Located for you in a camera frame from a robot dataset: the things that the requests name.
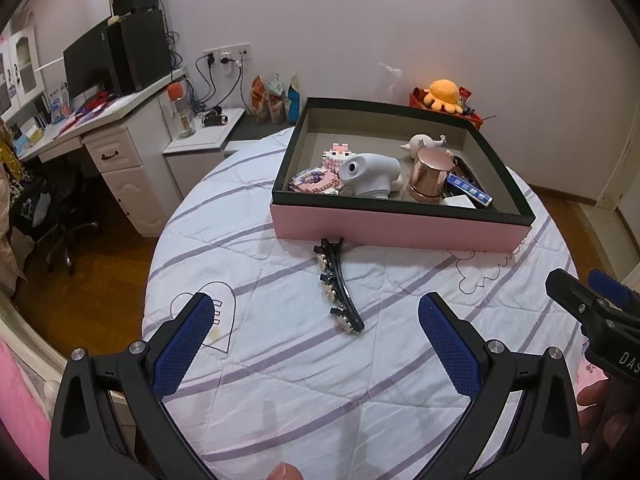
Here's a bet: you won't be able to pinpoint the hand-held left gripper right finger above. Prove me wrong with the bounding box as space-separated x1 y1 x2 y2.
418 292 585 480

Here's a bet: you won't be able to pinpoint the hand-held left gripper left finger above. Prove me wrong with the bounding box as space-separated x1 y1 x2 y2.
48 292 216 480

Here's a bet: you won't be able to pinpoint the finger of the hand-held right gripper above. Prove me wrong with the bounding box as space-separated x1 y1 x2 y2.
545 269 640 342
588 268 640 311

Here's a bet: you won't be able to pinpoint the black hair clip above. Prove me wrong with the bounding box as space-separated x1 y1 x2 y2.
313 236 365 333

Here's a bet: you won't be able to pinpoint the pink box with black rim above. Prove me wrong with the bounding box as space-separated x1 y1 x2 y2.
270 96 537 253

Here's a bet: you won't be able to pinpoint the blue patterned rectangular case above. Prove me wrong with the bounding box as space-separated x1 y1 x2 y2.
446 172 494 208

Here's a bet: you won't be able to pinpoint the rose gold cylinder jar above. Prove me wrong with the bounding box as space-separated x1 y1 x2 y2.
404 147 453 204

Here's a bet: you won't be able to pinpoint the white forehead thermometer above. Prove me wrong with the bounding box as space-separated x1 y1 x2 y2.
339 152 403 200

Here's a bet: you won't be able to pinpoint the pig doll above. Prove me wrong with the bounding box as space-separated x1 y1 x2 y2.
399 133 453 161

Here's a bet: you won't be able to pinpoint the pink purple block figure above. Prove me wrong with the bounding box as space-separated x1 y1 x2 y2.
290 169 346 195

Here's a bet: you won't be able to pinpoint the white pink block cat figure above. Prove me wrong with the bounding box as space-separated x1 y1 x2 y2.
322 142 353 173

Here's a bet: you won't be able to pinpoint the person's right hand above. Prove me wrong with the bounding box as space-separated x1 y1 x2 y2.
576 382 628 448

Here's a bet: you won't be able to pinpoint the person's left hand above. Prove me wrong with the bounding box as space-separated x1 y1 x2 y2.
267 462 306 480

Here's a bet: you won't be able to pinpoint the white door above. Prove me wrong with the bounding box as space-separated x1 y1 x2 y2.
597 125 640 211

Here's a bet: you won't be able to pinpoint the white desk with drawers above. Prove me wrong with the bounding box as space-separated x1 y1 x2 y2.
0 67 188 238

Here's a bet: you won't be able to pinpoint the black office chair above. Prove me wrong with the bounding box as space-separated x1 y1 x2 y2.
10 165 101 273

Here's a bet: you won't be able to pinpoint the white nightstand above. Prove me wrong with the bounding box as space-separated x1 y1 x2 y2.
162 107 248 198

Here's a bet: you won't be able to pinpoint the clear bottle with orange cap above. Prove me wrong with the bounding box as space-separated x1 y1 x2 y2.
167 80 197 138

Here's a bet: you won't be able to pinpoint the orange octopus plush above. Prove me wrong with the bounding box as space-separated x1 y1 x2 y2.
422 79 464 113

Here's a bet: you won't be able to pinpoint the red toy box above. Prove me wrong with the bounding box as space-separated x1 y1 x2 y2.
409 86 485 131

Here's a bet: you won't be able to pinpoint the leopard print cloth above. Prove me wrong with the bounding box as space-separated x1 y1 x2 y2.
0 125 31 281

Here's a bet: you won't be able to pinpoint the red papers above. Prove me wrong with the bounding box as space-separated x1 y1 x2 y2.
75 91 113 116

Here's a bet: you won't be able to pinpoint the orange snack bag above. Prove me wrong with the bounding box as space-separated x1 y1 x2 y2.
250 75 271 121

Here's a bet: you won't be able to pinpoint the blue white snack bag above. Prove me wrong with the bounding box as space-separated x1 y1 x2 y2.
285 72 304 123

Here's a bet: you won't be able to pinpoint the blue white box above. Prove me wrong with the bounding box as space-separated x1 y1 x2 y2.
47 87 71 121

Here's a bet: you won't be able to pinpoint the black computer monitor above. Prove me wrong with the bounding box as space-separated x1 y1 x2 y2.
62 17 118 103

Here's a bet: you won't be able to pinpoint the black computer tower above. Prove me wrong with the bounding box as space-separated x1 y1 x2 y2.
106 9 173 96

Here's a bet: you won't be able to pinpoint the white glass door cabinet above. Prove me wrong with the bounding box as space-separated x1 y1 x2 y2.
0 27 43 111

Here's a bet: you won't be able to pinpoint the cream bed frame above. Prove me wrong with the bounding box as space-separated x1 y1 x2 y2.
0 292 71 411

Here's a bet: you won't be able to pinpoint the black power cable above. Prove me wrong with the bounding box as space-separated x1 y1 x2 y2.
194 55 221 113

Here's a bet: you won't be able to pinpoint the clear plastic wall hook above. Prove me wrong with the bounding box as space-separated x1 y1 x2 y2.
379 62 406 96

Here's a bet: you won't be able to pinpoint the white wall outlet strip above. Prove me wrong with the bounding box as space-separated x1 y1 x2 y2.
202 45 251 66

